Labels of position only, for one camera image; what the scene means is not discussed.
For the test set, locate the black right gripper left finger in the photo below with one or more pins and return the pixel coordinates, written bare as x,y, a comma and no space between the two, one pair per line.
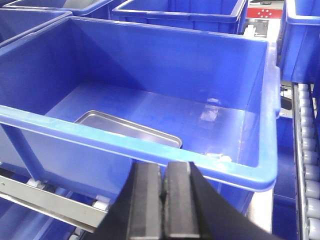
137,212

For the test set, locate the red metal frame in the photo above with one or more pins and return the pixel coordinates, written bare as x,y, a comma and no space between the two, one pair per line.
264,13

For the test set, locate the blue plastic box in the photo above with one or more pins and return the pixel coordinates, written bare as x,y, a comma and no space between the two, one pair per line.
218,92

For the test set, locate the blue bin behind left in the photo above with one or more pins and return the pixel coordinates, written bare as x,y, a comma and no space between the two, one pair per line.
21,17

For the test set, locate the blue bin far right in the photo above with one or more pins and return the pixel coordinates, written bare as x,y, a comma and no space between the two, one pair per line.
300,44

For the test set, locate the blue bin behind centre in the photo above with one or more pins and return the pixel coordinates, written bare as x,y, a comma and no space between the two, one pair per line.
220,16

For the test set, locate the right white roller track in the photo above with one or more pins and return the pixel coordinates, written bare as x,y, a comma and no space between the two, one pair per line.
307,162

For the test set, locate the steel front rack rail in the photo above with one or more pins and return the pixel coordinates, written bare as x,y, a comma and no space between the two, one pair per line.
69,211

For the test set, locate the blue bin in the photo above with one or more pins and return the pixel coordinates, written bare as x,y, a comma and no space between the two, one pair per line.
21,17
220,16
300,44

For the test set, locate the small silver metal tray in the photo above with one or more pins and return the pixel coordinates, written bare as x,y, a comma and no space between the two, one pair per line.
114,124

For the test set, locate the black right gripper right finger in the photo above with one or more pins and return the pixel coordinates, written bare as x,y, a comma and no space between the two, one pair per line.
194,210

